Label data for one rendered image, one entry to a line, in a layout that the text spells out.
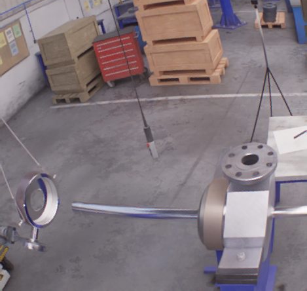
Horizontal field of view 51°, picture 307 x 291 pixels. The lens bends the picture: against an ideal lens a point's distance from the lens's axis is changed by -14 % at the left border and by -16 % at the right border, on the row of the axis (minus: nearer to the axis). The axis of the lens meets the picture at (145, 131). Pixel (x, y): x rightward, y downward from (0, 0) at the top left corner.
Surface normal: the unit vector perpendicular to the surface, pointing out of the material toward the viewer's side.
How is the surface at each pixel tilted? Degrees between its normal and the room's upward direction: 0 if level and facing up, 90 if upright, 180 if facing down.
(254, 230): 45
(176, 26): 90
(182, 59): 90
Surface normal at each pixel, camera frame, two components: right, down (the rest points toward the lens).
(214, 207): -0.40, -0.42
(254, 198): -0.41, -0.22
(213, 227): -0.41, 0.09
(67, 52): -0.40, 0.54
